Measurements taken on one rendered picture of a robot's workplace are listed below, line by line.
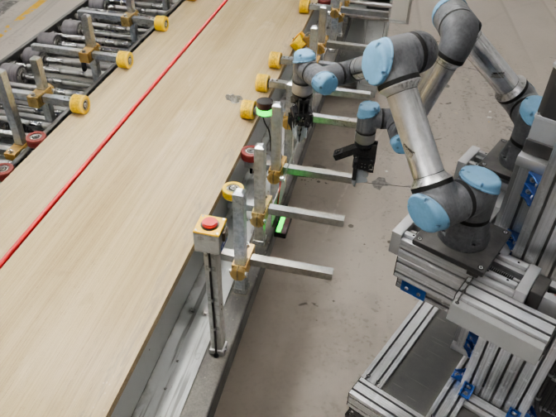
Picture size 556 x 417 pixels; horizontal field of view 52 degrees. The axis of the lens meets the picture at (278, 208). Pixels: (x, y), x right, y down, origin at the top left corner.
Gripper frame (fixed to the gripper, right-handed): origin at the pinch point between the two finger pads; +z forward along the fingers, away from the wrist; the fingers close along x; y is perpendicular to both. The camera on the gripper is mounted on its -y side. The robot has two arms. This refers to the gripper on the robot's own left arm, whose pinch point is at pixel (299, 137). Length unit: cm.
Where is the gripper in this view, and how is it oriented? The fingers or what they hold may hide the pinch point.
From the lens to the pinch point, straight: 219.4
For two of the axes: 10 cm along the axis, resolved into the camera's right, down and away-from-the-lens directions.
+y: 1.2, 6.3, -7.6
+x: 9.9, -0.6, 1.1
